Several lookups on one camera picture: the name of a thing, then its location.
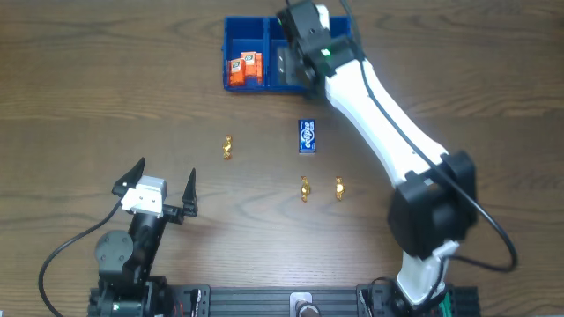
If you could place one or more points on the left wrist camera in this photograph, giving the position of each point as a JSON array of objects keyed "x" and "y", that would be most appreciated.
[{"x": 144, "y": 196}]

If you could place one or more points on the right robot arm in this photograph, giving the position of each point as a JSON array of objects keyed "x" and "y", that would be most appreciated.
[{"x": 379, "y": 123}]

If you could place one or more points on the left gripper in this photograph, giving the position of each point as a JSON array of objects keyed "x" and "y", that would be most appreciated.
[{"x": 172, "y": 214}]

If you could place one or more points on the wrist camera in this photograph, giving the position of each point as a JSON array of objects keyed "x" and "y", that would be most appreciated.
[
  {"x": 144, "y": 196},
  {"x": 323, "y": 15}
]

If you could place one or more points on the blue tray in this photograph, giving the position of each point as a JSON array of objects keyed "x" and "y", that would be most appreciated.
[{"x": 247, "y": 31}]

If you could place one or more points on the mounting rail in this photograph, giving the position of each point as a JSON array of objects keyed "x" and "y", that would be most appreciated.
[{"x": 255, "y": 301}]

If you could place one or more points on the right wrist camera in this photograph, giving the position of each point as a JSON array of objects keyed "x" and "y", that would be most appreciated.
[{"x": 323, "y": 15}]

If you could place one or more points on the blue candy pack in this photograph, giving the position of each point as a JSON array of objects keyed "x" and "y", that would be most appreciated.
[{"x": 307, "y": 136}]

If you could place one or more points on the gold candy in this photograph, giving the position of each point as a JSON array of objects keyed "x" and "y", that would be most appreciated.
[
  {"x": 339, "y": 188},
  {"x": 305, "y": 188},
  {"x": 227, "y": 146}
]

